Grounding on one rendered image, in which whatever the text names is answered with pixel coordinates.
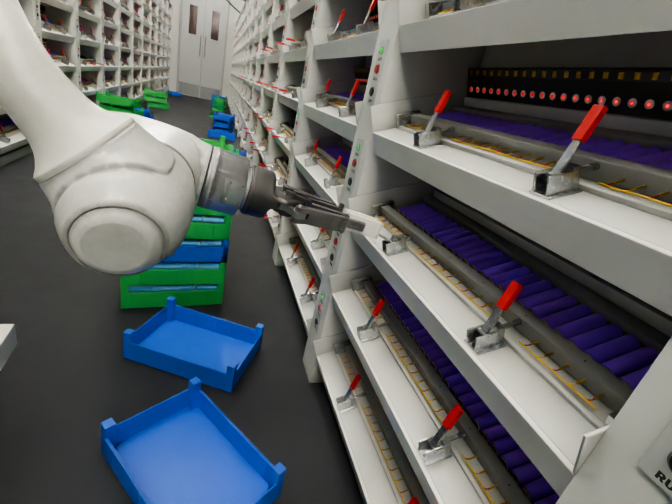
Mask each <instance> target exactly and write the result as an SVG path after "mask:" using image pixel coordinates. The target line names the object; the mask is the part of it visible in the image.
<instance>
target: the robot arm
mask: <svg viewBox="0 0 672 504"><path fill-rule="evenodd" d="M0 105H1V107H2V108H3V109H4V110H5V112H6V113H7V114H8V116H9V117H10V118H11V119H12V121H13V122H14V123H15V124H16V126H17V127H18V128H19V129H20V131H21V132H22V134H23V135H24V136H25V138H26V139H27V141H28V142H29V144H30V146H31V148H32V150H33V154H34V158H35V170H34V176H33V178H34V179H35V180H36V182H37V183H38V184H39V186H40V187H41V189H42V190H43V192H44V193H45V195H46V197H47V199H48V201H49V202H50V205H51V208H52V212H53V214H54V224H55V227H56V231H57V234H58V236H59V238H60V241H61V243H62V244H63V246H64V247H65V249H66V250H67V252H68V253H69V254H70V255H71V256H72V257H73V258H74V259H75V260H76V261H77V262H78V263H80V264H81V265H82V266H84V267H86V268H88V269H90V270H92V271H95V272H98V273H101V274H105V275H111V276H131V275H136V274H140V273H142V272H144V271H146V270H148V269H149V268H151V267H153V266H155V265H156V264H158V263H159V262H161V261H163V260H164V259H166V258H168V257H170V256H171V255H173V253H174V252H175V251H176V250H177V249H178V247H179V246H180V245H181V243H182V241H183V240H184V238H185V236H186V234H187V232H188V230H189V227H190V225H191V222H192V219H193V214H194V210H195V206H197V205H198V206H199V207H201V208H203V209H205V208H206V209H210V210H213V211H217V212H220V213H225V214H228V215H231V216H232V215H235V214H236V212H237V211H238V209H239V210H240V212H241V213H242V214H246V215H249V216H253V217H257V218H263V217H265V215H266V214H267V212H268V211H269V210H270V209H273V210H274V211H276V212H278V214H279V215H282V216H285V217H292V218H291V222H293V223H294V224H306V225H310V226H315V227H319V228H324V229H329V230H333V231H338V232H340V233H341V234H342V233H344V231H345V230H347V231H351V232H354V233H357V234H361V235H364V236H368V237H371V238H374V239H377V238H378V235H379V233H380V231H381V229H382V227H383V225H384V224H383V223H382V222H379V219H378V218H374V217H371V216H368V215H365V214H362V213H359V212H355V211H352V210H349V209H346V208H344V206H345V204H343V203H341V202H340V205H339V206H336V205H337V204H336V203H335V202H331V201H328V200H325V199H323V198H320V197H317V196H314V195H312V194H309V193H306V192H304V191H301V190H298V189H296V188H293V187H291V186H289V185H288V184H283V187H280V186H276V182H277V178H276V174H275V172H273V171H271V170H268V169H265V168H262V167H259V166H256V165H254V166H252V167H251V168H250V160H249V159H248V158H247V157H244V156H241V155H238V154H235V153H232V152H230V151H227V150H224V149H221V148H220V147H215V146H212V145H210V144H208V143H205V142H204V141H202V140H200V139H199V138H197V137H196V136H194V135H193V134H191V133H188V132H186V131H184V130H182V129H179V128H177V127H174V126H171V125H168V124H166V123H163V122H160V121H157V120H153V119H150V118H147V117H143V116H139V115H136V114H131V113H124V112H116V111H107V110H104V109H102V108H101V107H99V106H97V105H96V104H94V103H93V102H92V101H91V100H89V99H88V98H87V97H86V96H85V95H84V94H83V93H82V92H81V91H80V90H79V89H78V88H77V87H76V86H75V85H74V84H73V83H72V82H71V81H70V80H69V79H68V78H67V76H66V75H65V74H64V73H63V72H62V71H61V69H60V68H59V67H58V66H57V64H56V63H55V62H54V60H53V59H52V58H51V56H50V55H49V54H48V52H47V51H46V49H45V48H44V46H43V45H42V43H41V42H40V40H39V39H38V37H37V35H36V33H35V32H34V30H33V28H32V27H31V25H30V23H29V21H28V19H27V17H26V15H25V13H24V11H23V9H22V7H21V5H20V3H19V1H18V0H0ZM343 208H344V209H343Z"/></svg>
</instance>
